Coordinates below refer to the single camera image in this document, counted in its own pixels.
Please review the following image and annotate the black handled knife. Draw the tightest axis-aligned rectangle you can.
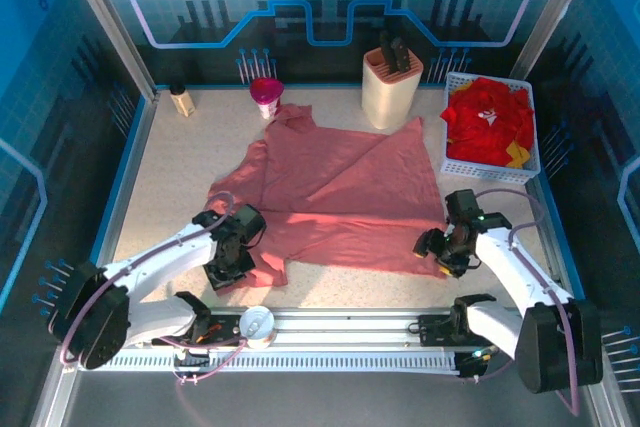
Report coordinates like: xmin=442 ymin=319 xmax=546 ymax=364
xmin=391 ymin=36 xmax=412 ymax=73
xmin=379 ymin=30 xmax=396 ymax=73

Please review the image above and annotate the pink lidded plastic cup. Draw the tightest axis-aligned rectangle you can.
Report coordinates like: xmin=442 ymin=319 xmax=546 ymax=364
xmin=249 ymin=76 xmax=286 ymax=121

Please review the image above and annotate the white slotted cable duct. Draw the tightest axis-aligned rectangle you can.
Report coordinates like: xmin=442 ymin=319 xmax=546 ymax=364
xmin=77 ymin=350 xmax=464 ymax=374

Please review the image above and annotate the aluminium frame post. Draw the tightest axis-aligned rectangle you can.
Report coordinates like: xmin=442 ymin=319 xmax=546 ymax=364
xmin=509 ymin=0 xmax=604 ymax=81
xmin=57 ymin=0 xmax=161 ymax=103

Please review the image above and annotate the cream knife block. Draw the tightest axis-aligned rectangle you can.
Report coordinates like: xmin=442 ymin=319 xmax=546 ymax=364
xmin=361 ymin=46 xmax=425 ymax=131

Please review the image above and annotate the aluminium frame rail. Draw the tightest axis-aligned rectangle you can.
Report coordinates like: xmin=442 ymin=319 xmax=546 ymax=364
xmin=59 ymin=306 xmax=601 ymax=351

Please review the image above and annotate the small beige bottle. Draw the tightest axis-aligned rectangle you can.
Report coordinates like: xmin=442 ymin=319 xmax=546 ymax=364
xmin=168 ymin=84 xmax=196 ymax=118

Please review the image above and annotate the white plastic basket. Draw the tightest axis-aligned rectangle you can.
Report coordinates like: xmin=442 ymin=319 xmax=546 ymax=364
xmin=439 ymin=71 xmax=542 ymax=184

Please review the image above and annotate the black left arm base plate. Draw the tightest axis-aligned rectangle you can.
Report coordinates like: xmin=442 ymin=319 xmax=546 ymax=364
xmin=149 ymin=314 xmax=246 ymax=348

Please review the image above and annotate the red t-shirt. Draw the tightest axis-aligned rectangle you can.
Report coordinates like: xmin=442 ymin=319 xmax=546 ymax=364
xmin=440 ymin=76 xmax=535 ymax=167

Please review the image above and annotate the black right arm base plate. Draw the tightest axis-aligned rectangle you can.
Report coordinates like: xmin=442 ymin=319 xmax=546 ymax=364
xmin=417 ymin=314 xmax=509 ymax=348

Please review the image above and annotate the pink t-shirt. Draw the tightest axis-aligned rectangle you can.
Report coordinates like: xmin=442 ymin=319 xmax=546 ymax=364
xmin=207 ymin=103 xmax=448 ymax=289

